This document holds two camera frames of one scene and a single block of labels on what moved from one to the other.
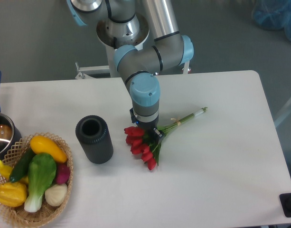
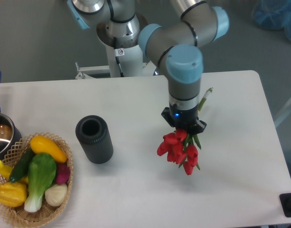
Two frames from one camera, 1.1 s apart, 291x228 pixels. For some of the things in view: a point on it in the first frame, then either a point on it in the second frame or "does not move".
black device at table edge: x=289 y=203 does not move
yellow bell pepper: x=11 y=194 does not move
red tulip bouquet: x=148 y=143 to x=182 y=148
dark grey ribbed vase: x=93 y=132 does not move
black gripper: x=149 y=127 to x=183 y=119
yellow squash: x=40 y=144 does not move
